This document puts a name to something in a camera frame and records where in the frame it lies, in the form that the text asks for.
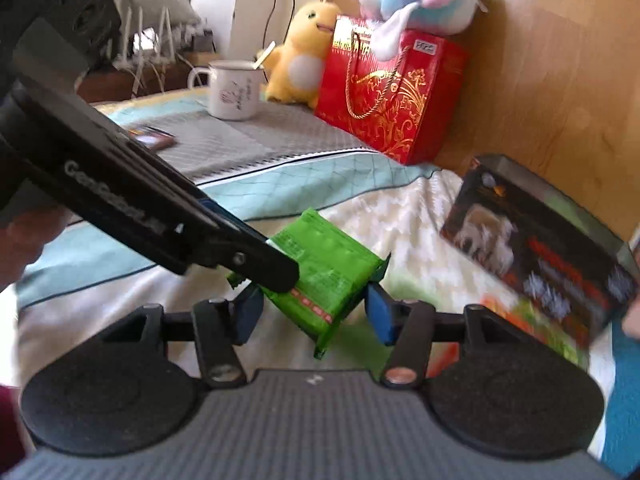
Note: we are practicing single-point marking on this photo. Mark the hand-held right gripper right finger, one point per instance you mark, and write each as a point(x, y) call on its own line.
point(381, 317)

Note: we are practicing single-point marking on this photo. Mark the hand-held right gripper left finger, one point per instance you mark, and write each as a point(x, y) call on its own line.
point(250, 312)

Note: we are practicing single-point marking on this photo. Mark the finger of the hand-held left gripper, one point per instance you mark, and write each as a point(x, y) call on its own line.
point(265, 267)

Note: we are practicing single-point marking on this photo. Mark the green snack packet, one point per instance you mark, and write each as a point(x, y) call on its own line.
point(330, 270)

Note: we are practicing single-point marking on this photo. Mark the black printed box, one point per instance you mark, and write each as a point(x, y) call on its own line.
point(550, 250)

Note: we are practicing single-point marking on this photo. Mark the person's left hand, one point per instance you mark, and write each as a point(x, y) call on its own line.
point(30, 245)

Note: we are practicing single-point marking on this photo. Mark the smartphone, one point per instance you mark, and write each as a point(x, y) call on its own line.
point(152, 138)

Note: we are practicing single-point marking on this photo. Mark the dark wooden cabinet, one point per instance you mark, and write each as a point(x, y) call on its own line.
point(110, 85)

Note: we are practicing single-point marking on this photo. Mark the patchwork bed cover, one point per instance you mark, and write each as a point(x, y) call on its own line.
point(425, 210)

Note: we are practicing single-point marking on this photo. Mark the white mug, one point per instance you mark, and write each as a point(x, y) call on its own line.
point(235, 95)

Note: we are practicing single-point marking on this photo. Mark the spoon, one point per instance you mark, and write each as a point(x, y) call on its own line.
point(260, 60)

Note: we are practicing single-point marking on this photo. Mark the yellow plush duck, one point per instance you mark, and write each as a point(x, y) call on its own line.
point(300, 70)

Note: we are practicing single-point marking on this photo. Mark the red biscuit gift box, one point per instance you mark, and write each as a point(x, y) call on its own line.
point(400, 110)

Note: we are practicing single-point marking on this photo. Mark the blue patterned cloth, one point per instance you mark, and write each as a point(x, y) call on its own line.
point(625, 410)

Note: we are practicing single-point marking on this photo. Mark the dark red clothing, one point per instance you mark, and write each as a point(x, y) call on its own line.
point(9, 425)

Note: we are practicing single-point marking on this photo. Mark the wooden headboard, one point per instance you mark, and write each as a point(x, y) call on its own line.
point(550, 85)

